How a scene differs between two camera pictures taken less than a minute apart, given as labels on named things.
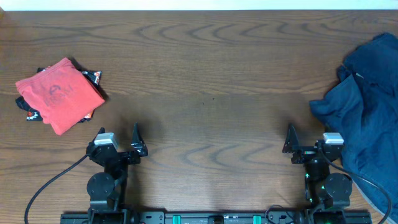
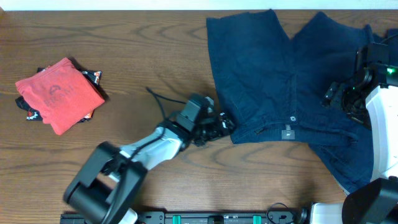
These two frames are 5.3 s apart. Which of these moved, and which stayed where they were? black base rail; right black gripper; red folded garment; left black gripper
Moved: right black gripper; left black gripper
Stayed: black base rail; red folded garment
